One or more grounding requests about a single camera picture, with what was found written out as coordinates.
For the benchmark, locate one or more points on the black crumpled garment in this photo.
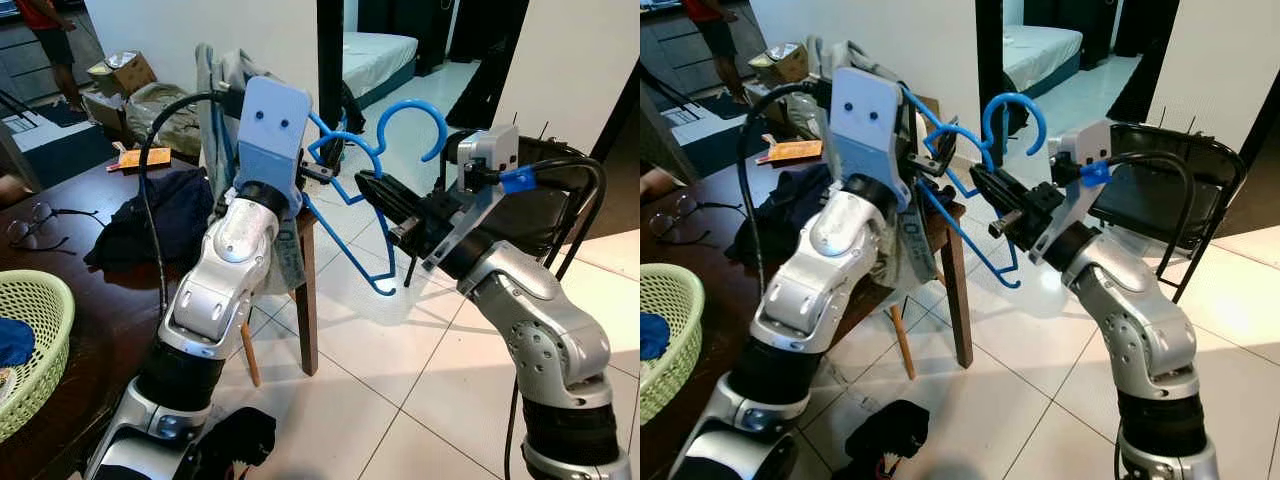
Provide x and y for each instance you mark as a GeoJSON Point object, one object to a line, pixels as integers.
{"type": "Point", "coordinates": [800, 200]}
{"type": "Point", "coordinates": [160, 220]}

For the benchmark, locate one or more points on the black garment with print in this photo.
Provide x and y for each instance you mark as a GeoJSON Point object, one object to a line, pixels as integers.
{"type": "Point", "coordinates": [890, 440]}
{"type": "Point", "coordinates": [240, 440]}

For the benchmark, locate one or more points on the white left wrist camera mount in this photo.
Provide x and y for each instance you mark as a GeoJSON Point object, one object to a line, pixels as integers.
{"type": "Point", "coordinates": [272, 130]}
{"type": "Point", "coordinates": [865, 130]}

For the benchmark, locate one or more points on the black door frame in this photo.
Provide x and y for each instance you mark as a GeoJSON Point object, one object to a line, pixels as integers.
{"type": "Point", "coordinates": [330, 60]}
{"type": "Point", "coordinates": [990, 50]}

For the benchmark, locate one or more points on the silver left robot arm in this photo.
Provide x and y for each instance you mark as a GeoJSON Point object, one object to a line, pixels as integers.
{"type": "Point", "coordinates": [830, 270]}
{"type": "Point", "coordinates": [225, 270]}

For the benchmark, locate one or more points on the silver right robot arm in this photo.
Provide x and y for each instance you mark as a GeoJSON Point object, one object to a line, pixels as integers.
{"type": "Point", "coordinates": [1140, 320]}
{"type": "Point", "coordinates": [540, 330]}

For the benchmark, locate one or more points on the bed with light mattress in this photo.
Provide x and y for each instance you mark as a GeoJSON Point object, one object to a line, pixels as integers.
{"type": "Point", "coordinates": [380, 60]}
{"type": "Point", "coordinates": [1040, 50]}

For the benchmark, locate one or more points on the orange packet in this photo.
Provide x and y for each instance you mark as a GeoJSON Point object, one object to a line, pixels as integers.
{"type": "Point", "coordinates": [140, 160]}
{"type": "Point", "coordinates": [790, 152]}

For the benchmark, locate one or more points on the black-framed eyeglasses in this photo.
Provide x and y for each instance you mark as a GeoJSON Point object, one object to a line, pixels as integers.
{"type": "Point", "coordinates": [665, 222]}
{"type": "Point", "coordinates": [20, 232]}

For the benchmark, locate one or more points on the light green woven basket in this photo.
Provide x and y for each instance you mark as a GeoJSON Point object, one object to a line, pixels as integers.
{"type": "Point", "coordinates": [670, 340]}
{"type": "Point", "coordinates": [45, 330]}

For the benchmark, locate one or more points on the person in red shirt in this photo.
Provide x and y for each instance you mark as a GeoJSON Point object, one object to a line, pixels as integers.
{"type": "Point", "coordinates": [715, 30]}
{"type": "Point", "coordinates": [50, 40]}

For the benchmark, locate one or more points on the dark brown wooden table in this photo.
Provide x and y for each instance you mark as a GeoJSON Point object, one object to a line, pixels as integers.
{"type": "Point", "coordinates": [100, 300]}
{"type": "Point", "coordinates": [720, 300]}

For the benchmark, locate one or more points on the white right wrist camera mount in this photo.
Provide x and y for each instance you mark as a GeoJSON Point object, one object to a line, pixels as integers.
{"type": "Point", "coordinates": [1080, 150]}
{"type": "Point", "coordinates": [488, 155]}

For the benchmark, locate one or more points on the bright blue garment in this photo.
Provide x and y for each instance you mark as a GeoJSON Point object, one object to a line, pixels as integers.
{"type": "Point", "coordinates": [652, 335]}
{"type": "Point", "coordinates": [12, 342]}

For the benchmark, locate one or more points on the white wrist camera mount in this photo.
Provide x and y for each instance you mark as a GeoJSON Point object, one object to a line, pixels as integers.
{"type": "Point", "coordinates": [865, 130]}
{"type": "Point", "coordinates": [272, 130]}
{"type": "Point", "coordinates": [488, 155]}
{"type": "Point", "coordinates": [1080, 150]}

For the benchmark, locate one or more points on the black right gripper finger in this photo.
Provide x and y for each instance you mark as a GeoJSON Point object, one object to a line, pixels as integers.
{"type": "Point", "coordinates": [1005, 187]}
{"type": "Point", "coordinates": [1008, 213]}
{"type": "Point", "coordinates": [395, 192]}
{"type": "Point", "coordinates": [400, 218]}

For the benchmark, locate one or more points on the blue tape-wrapped plastic hanger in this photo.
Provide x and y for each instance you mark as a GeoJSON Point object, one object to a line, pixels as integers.
{"type": "Point", "coordinates": [410, 103]}
{"type": "Point", "coordinates": [1040, 115]}

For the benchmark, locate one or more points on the cardboard box with foil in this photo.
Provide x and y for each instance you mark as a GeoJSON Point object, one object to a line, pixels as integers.
{"type": "Point", "coordinates": [125, 72]}
{"type": "Point", "coordinates": [785, 62]}

